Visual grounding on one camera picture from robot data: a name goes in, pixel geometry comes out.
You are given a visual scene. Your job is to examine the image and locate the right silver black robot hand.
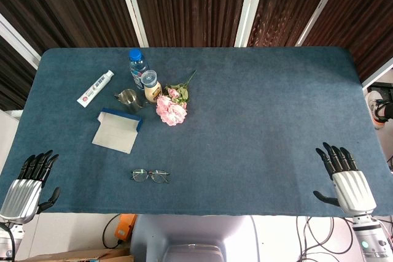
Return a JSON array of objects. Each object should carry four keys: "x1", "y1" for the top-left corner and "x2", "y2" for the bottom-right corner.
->
[{"x1": 313, "y1": 142, "x2": 378, "y2": 216}]

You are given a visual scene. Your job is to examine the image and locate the pink flower bouquet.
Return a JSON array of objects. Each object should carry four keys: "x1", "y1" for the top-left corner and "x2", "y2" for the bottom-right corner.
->
[{"x1": 155, "y1": 70, "x2": 197, "y2": 127}]

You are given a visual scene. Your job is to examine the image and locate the steel cup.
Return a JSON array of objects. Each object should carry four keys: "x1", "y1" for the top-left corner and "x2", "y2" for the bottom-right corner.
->
[{"x1": 114, "y1": 88, "x2": 147, "y2": 113}]

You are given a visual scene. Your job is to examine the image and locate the black frame eyeglasses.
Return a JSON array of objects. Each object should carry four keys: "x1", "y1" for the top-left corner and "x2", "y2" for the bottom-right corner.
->
[{"x1": 130, "y1": 168, "x2": 171, "y2": 185}]

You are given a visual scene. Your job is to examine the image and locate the orange device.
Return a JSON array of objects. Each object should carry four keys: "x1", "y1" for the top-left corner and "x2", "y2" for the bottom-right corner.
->
[{"x1": 116, "y1": 214, "x2": 138, "y2": 241}]

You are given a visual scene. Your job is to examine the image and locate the blue cap water bottle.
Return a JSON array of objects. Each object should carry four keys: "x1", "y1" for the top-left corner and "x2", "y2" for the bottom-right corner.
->
[{"x1": 128, "y1": 48, "x2": 150, "y2": 91}]

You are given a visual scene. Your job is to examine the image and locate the black looped floor cable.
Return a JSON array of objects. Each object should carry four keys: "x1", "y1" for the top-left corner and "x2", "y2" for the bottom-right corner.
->
[{"x1": 102, "y1": 214, "x2": 122, "y2": 250}]

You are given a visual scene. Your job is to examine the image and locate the white toothpaste tube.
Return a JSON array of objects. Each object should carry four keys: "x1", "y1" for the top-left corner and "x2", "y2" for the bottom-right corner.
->
[{"x1": 76, "y1": 69, "x2": 115, "y2": 109}]

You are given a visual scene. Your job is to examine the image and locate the cardboard box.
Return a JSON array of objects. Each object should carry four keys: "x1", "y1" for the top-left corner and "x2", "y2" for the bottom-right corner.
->
[{"x1": 18, "y1": 247, "x2": 134, "y2": 262}]

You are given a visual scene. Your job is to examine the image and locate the white partition post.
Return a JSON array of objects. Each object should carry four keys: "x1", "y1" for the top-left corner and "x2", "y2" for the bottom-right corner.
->
[
  {"x1": 361, "y1": 58, "x2": 393, "y2": 91},
  {"x1": 234, "y1": 0, "x2": 268, "y2": 48},
  {"x1": 294, "y1": 0, "x2": 349, "y2": 47},
  {"x1": 115, "y1": 0, "x2": 150, "y2": 48},
  {"x1": 0, "y1": 13, "x2": 42, "y2": 69}
]

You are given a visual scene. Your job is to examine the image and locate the dark floor cable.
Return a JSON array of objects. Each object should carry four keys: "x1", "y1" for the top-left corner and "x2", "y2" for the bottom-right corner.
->
[{"x1": 295, "y1": 215, "x2": 354, "y2": 262}]

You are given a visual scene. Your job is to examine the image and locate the black monitor device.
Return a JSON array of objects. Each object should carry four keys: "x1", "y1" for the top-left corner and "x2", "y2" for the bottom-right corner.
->
[{"x1": 367, "y1": 82, "x2": 393, "y2": 103}]

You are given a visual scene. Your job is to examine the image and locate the blue glasses case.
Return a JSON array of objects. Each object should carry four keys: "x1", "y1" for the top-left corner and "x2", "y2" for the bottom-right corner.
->
[{"x1": 91, "y1": 107, "x2": 144, "y2": 155}]

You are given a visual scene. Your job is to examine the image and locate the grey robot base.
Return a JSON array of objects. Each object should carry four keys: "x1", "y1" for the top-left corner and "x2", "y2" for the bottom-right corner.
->
[{"x1": 130, "y1": 214, "x2": 260, "y2": 262}]

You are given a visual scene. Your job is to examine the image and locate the cream sauce bottle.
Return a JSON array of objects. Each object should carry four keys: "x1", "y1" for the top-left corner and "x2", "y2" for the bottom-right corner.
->
[{"x1": 140, "y1": 69, "x2": 163, "y2": 104}]

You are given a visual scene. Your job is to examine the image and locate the blue table cloth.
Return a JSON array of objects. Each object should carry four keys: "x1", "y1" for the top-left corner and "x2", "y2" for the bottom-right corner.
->
[{"x1": 0, "y1": 46, "x2": 393, "y2": 217}]

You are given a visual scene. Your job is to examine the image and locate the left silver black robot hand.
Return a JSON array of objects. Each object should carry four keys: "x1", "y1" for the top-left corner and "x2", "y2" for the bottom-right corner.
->
[{"x1": 0, "y1": 149, "x2": 61, "y2": 225}]

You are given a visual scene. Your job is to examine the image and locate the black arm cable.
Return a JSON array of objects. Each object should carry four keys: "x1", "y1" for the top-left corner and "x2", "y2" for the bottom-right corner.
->
[{"x1": 0, "y1": 223, "x2": 17, "y2": 260}]

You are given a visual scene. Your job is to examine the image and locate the white sneaker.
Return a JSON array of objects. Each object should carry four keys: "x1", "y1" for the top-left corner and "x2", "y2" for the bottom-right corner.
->
[{"x1": 367, "y1": 90, "x2": 389, "y2": 130}]

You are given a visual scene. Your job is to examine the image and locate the brown curtain panel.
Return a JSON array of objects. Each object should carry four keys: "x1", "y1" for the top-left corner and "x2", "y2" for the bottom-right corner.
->
[
  {"x1": 302, "y1": 0, "x2": 393, "y2": 82},
  {"x1": 128, "y1": 0, "x2": 252, "y2": 48},
  {"x1": 0, "y1": 0, "x2": 142, "y2": 60},
  {"x1": 0, "y1": 36, "x2": 38, "y2": 112},
  {"x1": 248, "y1": 0, "x2": 340, "y2": 48}
]

